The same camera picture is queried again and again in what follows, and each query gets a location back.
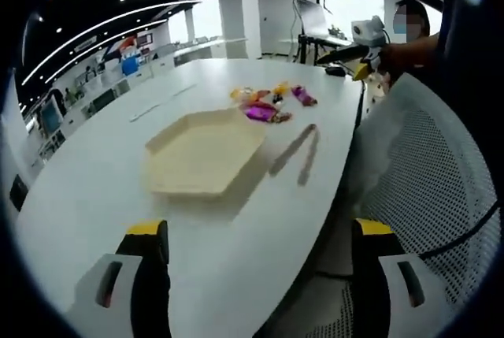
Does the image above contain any person's dark clothing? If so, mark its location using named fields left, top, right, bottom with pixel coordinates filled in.
left=439, top=0, right=504, bottom=213

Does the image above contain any black tripod stand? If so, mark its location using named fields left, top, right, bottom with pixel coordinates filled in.
left=297, top=0, right=317, bottom=64

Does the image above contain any black office chair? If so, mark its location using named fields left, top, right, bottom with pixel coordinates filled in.
left=87, top=89, right=116, bottom=113

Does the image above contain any magenta food packet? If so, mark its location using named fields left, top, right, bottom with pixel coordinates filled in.
left=243, top=102, right=277, bottom=123

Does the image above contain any silver laptop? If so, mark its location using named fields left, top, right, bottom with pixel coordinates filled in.
left=295, top=0, right=330, bottom=39

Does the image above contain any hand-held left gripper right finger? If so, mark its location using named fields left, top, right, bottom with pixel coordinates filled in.
left=351, top=217, right=454, bottom=338

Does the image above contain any white mesh office chair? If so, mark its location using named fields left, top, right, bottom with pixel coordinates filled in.
left=271, top=73, right=502, bottom=338

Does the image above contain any orange food packet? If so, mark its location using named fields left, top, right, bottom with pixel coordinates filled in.
left=230, top=86, right=261, bottom=103

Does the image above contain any black cable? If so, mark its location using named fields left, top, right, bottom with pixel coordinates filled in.
left=416, top=202, right=499, bottom=256

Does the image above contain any purple food packet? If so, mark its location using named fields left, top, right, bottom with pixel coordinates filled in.
left=291, top=85, right=318, bottom=108

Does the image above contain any beige hexagonal container tray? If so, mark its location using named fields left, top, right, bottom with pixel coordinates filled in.
left=143, top=109, right=265, bottom=201

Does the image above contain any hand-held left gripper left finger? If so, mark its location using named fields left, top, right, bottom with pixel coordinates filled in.
left=62, top=219, right=171, bottom=338

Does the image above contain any white pillar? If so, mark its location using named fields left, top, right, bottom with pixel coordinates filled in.
left=218, top=0, right=261, bottom=61

